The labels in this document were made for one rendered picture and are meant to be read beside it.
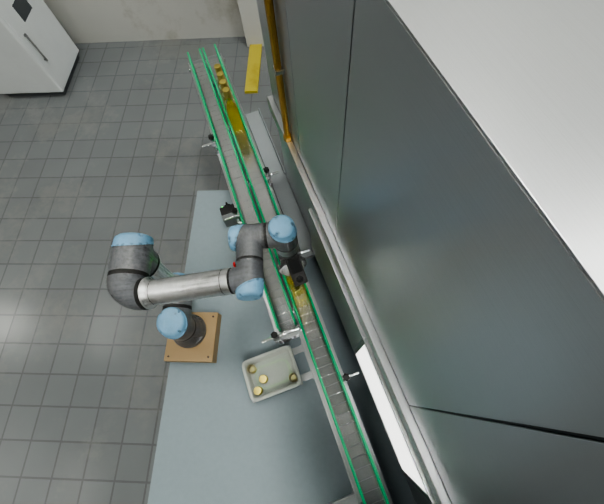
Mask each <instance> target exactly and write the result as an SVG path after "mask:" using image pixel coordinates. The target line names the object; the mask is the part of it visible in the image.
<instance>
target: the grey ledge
mask: <svg viewBox="0 0 604 504"><path fill-rule="evenodd" d="M245 117H246V120H247V123H248V125H249V128H250V130H251V133H252V136H253V138H254V141H255V143H256V146H257V149H258V151H259V154H260V157H261V159H262V162H263V164H264V167H269V172H270V173H273V172H276V171H278V172H279V173H278V174H275V175H272V176H271V178H270V179H271V180H272V183H273V185H272V188H273V190H274V193H275V196H276V198H277V201H278V204H279V206H280V209H281V211H282V214H283V215H287V216H289V217H290V218H291V219H292V220H293V221H294V223H295V226H296V228H297V237H298V242H299V247H300V250H301V251H304V250H307V249H309V250H310V251H309V252H307V253H304V254H301V255H302V257H304V258H305V260H307V259H310V258H312V257H315V255H314V252H313V250H312V246H311V235H310V233H309V230H308V228H307V225H306V223H305V220H304V218H303V215H302V213H301V211H300V208H299V206H298V203H297V201H296V198H295V196H294V193H293V191H292V189H291V186H290V184H289V181H288V179H287V176H286V173H285V170H284V168H283V165H282V163H281V160H280V158H279V156H278V153H277V151H276V148H275V146H274V143H273V141H272V139H271V136H270V134H269V131H268V129H267V126H266V124H265V121H264V119H263V117H262V114H261V112H260V109H259V108H258V111H255V112H252V113H249V114H245Z"/></svg>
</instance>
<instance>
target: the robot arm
mask: <svg viewBox="0 0 604 504"><path fill-rule="evenodd" d="M228 243H229V247H230V249H231V250H232V251H236V267H232V268H225V269H218V270H212V271H205V272H199V273H192V274H184V273H172V272H171V271H170V270H169V269H167V268H166V267H165V266H164V265H163V264H162V263H161V262H160V257H159V255H158V254H157V252H156V251H155V250H154V249H153V245H154V239H153V238H152V237H151V236H149V235H146V234H142V233H132V232H129V233H121V234H118V235H116V236H115V237H114V239H113V243H112V245H111V247H112V249H111V255H110V261H109V268H108V274H107V279H106V285H107V290H108V292H109V294H110V295H111V297H112V298H113V299H114V300H115V301H116V302H117V303H119V304H120V305H122V306H124V307H126V308H129V309H133V310H150V309H154V308H155V307H156V306H157V305H161V304H163V308H162V311H161V313H160V314H159V315H158V318H157V322H156V324H157V329H158V331H159V332H160V333H161V334H162V335H163V336H164V337H166V338H168V339H173V340H174V342H175V343H176V344H177V345H179V346H180V347H183V348H193V347H195V346H197V345H199V344H200V343H201V342H202V341H203V339H204V337H205V335H206V324H205V322H204V320H203V319H202V318H201V317H199V316H198V315H195V314H192V300H197V299H204V298H211V297H219V296H226V295H233V294H236V297H237V299H239V300H242V301H254V300H258V299H260V298H261V297H262V296H263V291H264V276H263V249H267V248H273V249H276V251H277V253H278V256H279V259H280V261H281V262H280V265H279V266H278V269H279V272H280V273H281V274H282V275H286V276H290V275H291V278H292V280H293V283H294V285H295V286H299V285H302V284H304V283H307V282H308V280H307V277H306V274H305V272H304V267H305V266H306V264H307V262H306V260H305V258H304V257H302V256H300V252H299V242H298V237H297V228H296V226H295V223H294V221H293V220H292V219H291V218H290V217H289V216H287V215H277V216H275V217H274V218H272V219H271V220H270V222H266V223H255V224H241V225H236V226H231V227H230V228H229V231H228Z"/></svg>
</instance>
